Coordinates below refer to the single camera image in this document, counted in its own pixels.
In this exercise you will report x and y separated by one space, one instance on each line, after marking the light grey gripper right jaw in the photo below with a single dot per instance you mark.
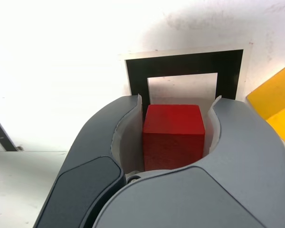
204 199

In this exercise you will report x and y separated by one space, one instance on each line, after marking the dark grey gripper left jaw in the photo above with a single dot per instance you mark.
90 180

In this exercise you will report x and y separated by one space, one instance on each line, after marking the red cube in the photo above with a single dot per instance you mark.
173 135

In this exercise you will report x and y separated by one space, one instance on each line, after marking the yellow cube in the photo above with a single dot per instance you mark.
275 99

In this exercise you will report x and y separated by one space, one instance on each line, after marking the black tape square outline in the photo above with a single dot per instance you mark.
137 71

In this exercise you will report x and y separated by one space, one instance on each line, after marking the black tape strip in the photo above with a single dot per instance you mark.
2 133

